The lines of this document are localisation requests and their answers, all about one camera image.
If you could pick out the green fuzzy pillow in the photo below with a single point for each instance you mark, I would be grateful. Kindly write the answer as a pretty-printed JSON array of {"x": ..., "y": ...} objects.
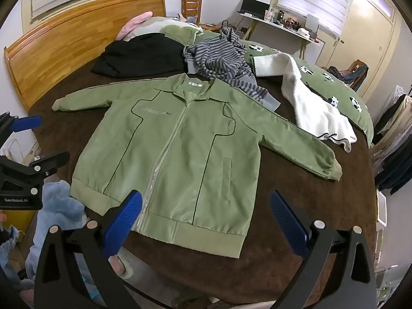
[{"x": 180, "y": 30}]

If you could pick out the white desk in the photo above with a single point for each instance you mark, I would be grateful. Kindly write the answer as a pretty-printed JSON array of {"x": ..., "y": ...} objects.
[{"x": 289, "y": 29}]

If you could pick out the person's blue fleece clothing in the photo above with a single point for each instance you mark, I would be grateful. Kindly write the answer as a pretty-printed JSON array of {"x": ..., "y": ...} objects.
[{"x": 61, "y": 209}]

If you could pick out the white fleece jacket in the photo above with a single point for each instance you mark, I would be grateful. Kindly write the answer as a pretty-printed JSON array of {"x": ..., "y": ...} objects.
[{"x": 309, "y": 103}]

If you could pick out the cream wardrobe door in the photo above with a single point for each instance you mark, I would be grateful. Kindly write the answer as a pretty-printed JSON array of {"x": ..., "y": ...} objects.
[{"x": 363, "y": 35}]

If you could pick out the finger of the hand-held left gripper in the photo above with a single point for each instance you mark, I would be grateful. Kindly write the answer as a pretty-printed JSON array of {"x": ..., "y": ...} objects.
[
  {"x": 48, "y": 164},
  {"x": 27, "y": 123}
]

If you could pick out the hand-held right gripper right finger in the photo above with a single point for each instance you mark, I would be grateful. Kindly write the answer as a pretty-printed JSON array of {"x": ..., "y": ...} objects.
[{"x": 286, "y": 222}]

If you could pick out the green jacket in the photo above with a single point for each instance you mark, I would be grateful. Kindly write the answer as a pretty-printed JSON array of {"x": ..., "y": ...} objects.
[{"x": 180, "y": 154}]

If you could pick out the wooden headboard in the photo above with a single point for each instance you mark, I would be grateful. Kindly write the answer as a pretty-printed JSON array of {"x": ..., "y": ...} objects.
[{"x": 64, "y": 45}]

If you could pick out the grey striped sweater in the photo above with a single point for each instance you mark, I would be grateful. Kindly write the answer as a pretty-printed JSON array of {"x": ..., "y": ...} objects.
[{"x": 219, "y": 61}]

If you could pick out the chair with draped clothes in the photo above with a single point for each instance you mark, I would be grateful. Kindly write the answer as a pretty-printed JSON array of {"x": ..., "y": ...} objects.
[{"x": 352, "y": 72}]

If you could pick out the pink garment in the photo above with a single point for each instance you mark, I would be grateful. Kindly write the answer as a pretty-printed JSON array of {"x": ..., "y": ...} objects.
[{"x": 135, "y": 24}]

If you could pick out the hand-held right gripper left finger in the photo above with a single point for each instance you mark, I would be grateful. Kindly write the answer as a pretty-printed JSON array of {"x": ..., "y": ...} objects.
[{"x": 124, "y": 219}]

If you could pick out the wooden chair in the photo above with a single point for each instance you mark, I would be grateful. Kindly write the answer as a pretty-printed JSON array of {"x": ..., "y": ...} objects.
[{"x": 191, "y": 6}]

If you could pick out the white pillow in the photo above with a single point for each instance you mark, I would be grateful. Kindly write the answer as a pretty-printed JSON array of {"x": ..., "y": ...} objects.
[{"x": 151, "y": 25}]

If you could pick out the black monitor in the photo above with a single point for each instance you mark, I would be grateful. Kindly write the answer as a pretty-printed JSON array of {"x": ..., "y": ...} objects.
[{"x": 255, "y": 6}]

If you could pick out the white storage bin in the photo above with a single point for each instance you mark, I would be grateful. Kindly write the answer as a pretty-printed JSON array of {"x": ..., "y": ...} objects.
[{"x": 382, "y": 207}]

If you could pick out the person's slippered foot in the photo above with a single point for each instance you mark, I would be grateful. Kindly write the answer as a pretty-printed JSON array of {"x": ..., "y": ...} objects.
[{"x": 124, "y": 264}]

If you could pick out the black garment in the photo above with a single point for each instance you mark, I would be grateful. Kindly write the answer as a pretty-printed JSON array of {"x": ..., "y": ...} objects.
[{"x": 141, "y": 54}]

